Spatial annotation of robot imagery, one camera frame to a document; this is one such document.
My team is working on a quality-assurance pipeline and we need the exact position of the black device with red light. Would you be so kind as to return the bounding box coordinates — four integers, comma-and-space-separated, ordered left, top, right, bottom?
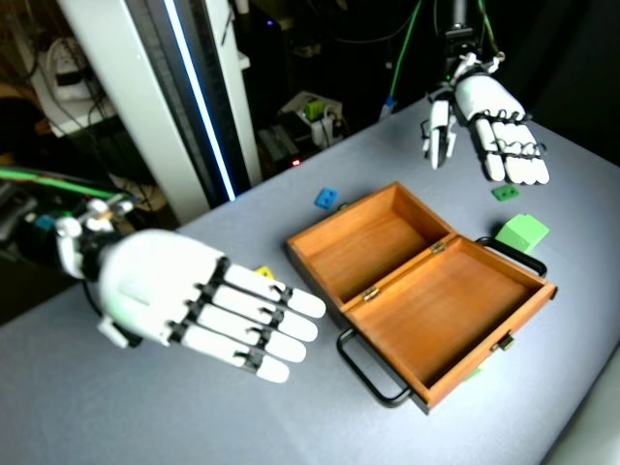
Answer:
256, 124, 305, 171

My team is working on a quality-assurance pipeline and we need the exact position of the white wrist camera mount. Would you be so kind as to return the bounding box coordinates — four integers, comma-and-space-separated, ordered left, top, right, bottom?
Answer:
96, 317, 144, 349

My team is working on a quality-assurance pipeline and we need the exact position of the white column with blue light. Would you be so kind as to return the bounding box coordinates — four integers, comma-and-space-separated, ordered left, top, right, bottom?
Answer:
56, 0, 264, 228

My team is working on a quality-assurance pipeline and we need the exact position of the wooden box with black handles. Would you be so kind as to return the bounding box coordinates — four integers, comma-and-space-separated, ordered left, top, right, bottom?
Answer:
284, 181, 558, 416

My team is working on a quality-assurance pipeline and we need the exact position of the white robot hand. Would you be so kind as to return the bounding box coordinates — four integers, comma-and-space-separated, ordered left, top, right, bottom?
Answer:
419, 71, 552, 187
96, 227, 327, 385

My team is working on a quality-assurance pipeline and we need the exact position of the white power strip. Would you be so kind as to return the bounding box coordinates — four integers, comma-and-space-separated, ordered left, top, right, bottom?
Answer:
278, 90, 346, 149

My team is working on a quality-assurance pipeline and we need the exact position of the white appliance on shelf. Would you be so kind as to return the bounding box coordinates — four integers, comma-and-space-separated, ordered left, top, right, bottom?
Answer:
47, 37, 96, 101

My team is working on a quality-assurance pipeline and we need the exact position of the green cable with connector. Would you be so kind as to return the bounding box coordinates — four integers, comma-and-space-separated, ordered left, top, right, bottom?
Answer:
378, 0, 422, 120

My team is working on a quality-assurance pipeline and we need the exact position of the grey table cloth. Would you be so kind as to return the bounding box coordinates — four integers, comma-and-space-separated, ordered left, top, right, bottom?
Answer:
0, 94, 620, 465

